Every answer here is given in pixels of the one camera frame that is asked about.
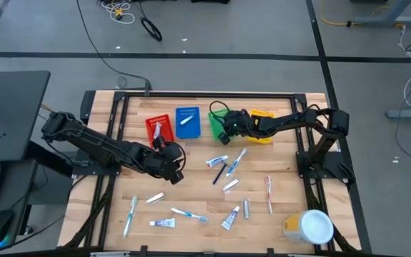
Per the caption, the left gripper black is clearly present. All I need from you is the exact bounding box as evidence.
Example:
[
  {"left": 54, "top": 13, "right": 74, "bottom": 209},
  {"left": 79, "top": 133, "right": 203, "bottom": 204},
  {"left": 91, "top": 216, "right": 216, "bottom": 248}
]
[{"left": 144, "top": 134, "right": 187, "bottom": 186}]

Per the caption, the blue and white toothbrush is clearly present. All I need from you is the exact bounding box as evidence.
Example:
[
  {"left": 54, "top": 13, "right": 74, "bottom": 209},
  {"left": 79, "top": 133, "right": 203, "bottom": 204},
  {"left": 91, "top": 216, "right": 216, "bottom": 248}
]
[
  {"left": 225, "top": 148, "right": 248, "bottom": 178},
  {"left": 170, "top": 207, "right": 209, "bottom": 223}
]

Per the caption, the red and white toothpaste tube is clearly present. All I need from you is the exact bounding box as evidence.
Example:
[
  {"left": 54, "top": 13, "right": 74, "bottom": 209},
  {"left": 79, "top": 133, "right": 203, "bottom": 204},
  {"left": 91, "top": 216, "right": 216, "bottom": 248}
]
[{"left": 205, "top": 154, "right": 229, "bottom": 170}]

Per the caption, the teal and white toothbrush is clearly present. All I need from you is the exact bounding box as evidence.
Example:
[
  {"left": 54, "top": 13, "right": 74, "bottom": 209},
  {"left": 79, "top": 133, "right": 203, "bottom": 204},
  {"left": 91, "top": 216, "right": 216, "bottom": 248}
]
[{"left": 122, "top": 195, "right": 138, "bottom": 239}]

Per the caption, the red and white toothbrush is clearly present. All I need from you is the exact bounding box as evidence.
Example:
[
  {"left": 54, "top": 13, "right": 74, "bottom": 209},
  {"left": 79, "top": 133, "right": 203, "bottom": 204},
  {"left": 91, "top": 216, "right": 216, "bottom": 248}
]
[{"left": 265, "top": 175, "right": 274, "bottom": 215}]

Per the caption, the green plastic basket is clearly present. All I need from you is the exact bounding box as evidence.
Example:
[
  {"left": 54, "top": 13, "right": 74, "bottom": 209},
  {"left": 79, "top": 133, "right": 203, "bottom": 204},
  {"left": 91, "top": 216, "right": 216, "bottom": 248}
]
[{"left": 208, "top": 109, "right": 235, "bottom": 141}]

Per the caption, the yellow plastic basket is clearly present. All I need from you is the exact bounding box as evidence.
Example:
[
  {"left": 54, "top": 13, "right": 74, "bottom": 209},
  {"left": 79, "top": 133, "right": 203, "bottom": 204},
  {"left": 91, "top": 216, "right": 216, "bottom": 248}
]
[{"left": 246, "top": 109, "right": 275, "bottom": 145}]

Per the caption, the red plastic basket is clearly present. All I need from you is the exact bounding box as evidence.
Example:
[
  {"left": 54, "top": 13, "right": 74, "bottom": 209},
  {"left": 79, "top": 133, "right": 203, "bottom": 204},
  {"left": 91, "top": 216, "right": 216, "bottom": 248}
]
[{"left": 144, "top": 114, "right": 176, "bottom": 148}]

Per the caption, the blue plastic basket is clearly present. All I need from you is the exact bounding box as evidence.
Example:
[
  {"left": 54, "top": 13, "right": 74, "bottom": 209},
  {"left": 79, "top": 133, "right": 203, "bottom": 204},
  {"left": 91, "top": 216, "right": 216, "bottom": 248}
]
[{"left": 175, "top": 106, "right": 202, "bottom": 139}]

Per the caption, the yellow canister with white lid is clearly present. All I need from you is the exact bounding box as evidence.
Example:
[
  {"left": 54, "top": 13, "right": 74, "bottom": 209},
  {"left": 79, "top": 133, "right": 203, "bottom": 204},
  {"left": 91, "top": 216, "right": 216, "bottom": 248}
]
[{"left": 282, "top": 209, "right": 335, "bottom": 246}]

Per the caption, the grey keyboard tray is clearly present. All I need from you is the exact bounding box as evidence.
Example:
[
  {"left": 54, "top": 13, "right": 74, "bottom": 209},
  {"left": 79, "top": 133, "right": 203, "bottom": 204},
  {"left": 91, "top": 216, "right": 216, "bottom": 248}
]
[{"left": 0, "top": 159, "right": 38, "bottom": 251}]

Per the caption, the black desk top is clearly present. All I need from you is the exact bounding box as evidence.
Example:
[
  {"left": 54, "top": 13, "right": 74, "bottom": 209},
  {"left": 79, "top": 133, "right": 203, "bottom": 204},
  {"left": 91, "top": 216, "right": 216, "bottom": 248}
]
[{"left": 0, "top": 70, "right": 51, "bottom": 163}]

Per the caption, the grey desk foot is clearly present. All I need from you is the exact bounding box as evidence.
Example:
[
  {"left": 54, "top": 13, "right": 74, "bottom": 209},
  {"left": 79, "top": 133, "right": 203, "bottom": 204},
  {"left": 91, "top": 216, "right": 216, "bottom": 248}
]
[{"left": 385, "top": 109, "right": 411, "bottom": 120}]

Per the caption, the black glowing computer mouse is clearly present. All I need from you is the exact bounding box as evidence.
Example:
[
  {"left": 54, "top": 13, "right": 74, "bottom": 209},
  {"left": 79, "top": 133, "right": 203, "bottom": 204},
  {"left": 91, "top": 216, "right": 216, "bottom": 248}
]
[{"left": 0, "top": 208, "right": 16, "bottom": 248}]

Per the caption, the grey desk leg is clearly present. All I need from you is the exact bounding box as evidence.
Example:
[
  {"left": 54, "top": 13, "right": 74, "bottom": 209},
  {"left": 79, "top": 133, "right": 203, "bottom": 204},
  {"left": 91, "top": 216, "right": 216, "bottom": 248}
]
[{"left": 352, "top": 0, "right": 411, "bottom": 28}]

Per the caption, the black aluminium rig frame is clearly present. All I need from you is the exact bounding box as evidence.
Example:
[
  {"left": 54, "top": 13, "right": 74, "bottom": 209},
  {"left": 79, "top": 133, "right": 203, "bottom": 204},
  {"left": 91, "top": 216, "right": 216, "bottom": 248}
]
[{"left": 59, "top": 91, "right": 362, "bottom": 257}]

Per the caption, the long black floor cable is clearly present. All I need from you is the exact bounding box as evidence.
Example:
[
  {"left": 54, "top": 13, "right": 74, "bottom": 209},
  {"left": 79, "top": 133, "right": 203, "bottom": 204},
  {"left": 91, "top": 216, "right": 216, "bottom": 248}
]
[{"left": 76, "top": 0, "right": 153, "bottom": 97}]

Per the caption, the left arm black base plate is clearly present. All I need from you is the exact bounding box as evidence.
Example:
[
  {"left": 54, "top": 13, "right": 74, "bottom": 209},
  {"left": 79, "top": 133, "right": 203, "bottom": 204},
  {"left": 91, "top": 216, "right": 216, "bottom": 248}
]
[{"left": 71, "top": 148, "right": 124, "bottom": 176}]

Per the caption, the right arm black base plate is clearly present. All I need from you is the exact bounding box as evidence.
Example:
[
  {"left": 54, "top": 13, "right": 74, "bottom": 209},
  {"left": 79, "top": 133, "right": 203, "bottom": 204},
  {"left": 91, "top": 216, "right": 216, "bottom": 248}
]
[{"left": 295, "top": 151, "right": 356, "bottom": 185}]

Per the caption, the black coiled cable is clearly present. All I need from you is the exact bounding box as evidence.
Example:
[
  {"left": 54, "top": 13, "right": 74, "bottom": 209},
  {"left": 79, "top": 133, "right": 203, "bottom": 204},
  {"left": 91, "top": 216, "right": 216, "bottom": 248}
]
[{"left": 140, "top": 16, "right": 163, "bottom": 42}]

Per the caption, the yellow floor cable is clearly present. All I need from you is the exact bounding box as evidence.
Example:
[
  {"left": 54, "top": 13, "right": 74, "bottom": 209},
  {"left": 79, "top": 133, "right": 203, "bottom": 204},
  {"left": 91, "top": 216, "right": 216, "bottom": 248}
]
[{"left": 319, "top": 0, "right": 406, "bottom": 29}]

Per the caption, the white cable bundle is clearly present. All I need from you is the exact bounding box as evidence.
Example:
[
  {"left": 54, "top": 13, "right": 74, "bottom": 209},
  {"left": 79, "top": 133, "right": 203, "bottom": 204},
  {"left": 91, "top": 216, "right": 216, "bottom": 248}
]
[{"left": 99, "top": 0, "right": 136, "bottom": 25}]

